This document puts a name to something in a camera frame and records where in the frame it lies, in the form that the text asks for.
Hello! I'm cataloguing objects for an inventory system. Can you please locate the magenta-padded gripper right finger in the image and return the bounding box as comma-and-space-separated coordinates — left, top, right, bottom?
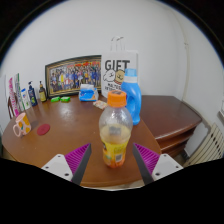
132, 143, 184, 186

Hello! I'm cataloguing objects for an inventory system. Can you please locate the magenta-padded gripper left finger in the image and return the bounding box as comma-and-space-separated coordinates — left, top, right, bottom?
40, 143, 92, 186

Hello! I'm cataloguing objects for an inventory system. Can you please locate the orange-capped juice bottle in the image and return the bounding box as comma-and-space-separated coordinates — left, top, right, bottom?
98, 89, 134, 169

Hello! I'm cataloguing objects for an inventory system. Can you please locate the flat round red coaster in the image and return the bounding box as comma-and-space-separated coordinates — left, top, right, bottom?
36, 123, 51, 136

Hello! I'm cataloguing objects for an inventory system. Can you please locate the white radiator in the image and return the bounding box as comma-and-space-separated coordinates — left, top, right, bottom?
184, 122, 224, 168

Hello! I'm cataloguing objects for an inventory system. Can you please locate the brown wooden side cabinet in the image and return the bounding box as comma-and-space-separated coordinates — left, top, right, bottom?
140, 95, 203, 158

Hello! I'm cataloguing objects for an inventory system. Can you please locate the pink ceramic mug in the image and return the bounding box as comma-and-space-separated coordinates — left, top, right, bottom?
12, 112, 33, 138

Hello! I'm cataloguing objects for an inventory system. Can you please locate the blue detergent bottle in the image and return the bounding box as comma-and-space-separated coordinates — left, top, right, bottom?
120, 68, 143, 126

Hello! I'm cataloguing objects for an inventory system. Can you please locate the dark yellow-labelled pump bottle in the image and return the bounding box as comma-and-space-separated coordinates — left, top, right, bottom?
38, 80, 48, 103

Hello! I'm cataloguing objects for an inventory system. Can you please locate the white shampoo bottle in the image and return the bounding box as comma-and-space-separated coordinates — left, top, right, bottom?
20, 88, 32, 111

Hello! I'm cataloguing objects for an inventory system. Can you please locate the dark blue pump bottle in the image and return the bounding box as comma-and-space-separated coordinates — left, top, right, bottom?
27, 80, 38, 107

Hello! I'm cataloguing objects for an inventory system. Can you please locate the small snack packet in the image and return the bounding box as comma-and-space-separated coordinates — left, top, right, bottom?
92, 99, 108, 110

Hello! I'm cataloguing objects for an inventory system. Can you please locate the blue tissue pack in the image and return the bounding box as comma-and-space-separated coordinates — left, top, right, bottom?
78, 83, 100, 102

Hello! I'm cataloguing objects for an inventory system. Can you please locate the pink shuttlecock tube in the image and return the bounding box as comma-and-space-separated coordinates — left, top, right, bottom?
7, 77, 20, 118

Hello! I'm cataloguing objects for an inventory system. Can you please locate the white and blue shuttlecock tube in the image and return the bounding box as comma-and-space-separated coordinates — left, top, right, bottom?
13, 73, 25, 113

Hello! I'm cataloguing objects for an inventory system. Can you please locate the framed group photo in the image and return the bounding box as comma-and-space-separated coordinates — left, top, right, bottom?
44, 54, 102, 98

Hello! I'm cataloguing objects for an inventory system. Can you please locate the white paper gift bag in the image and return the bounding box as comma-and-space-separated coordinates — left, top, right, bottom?
100, 35, 139, 99

